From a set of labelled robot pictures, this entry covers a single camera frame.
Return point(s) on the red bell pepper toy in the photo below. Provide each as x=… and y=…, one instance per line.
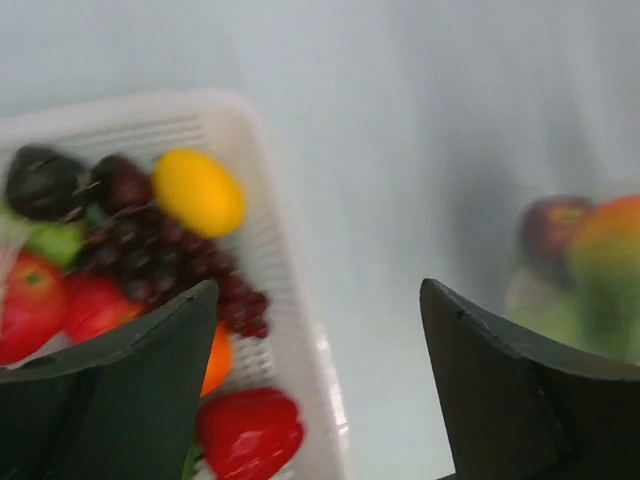
x=249, y=434

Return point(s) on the dark mangosteen toy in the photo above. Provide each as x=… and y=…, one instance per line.
x=47, y=185

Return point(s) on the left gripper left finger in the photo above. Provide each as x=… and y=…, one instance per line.
x=119, y=406

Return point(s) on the dark red apple toy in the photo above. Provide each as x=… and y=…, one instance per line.
x=545, y=229

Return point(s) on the yellow lemon toy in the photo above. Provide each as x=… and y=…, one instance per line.
x=199, y=192

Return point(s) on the clear zip top bag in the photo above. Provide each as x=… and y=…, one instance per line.
x=575, y=272

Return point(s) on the red tomato toy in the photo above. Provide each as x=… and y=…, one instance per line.
x=97, y=305
x=34, y=306

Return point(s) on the purple grapes toy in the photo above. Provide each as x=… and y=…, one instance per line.
x=154, y=258

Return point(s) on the green onion toy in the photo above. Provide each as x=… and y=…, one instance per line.
x=57, y=242

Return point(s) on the green apple toy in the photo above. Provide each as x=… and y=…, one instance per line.
x=544, y=309

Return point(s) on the green red mango toy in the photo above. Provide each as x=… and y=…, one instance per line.
x=603, y=261

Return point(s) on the orange fruit toy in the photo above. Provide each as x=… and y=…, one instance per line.
x=220, y=360

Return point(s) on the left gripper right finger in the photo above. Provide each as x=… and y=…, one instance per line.
x=518, y=405

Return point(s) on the white plastic food tray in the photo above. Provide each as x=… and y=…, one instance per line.
x=296, y=355

